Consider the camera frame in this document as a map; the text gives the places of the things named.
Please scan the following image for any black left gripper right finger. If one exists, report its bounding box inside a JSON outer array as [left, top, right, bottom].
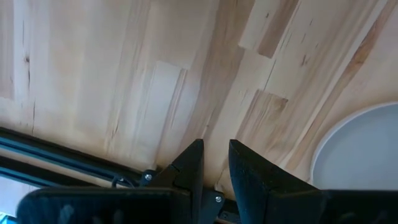
[[228, 139, 398, 224]]

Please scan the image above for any black aluminium table frame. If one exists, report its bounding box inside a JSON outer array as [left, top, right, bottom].
[[0, 126, 243, 224]]

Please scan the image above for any thin black frame cable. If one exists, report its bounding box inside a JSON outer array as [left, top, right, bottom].
[[111, 175, 137, 189]]

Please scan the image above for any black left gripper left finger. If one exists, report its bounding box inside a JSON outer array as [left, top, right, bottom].
[[17, 139, 205, 224]]

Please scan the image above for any beige grey plate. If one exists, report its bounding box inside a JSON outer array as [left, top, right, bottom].
[[309, 101, 398, 191]]

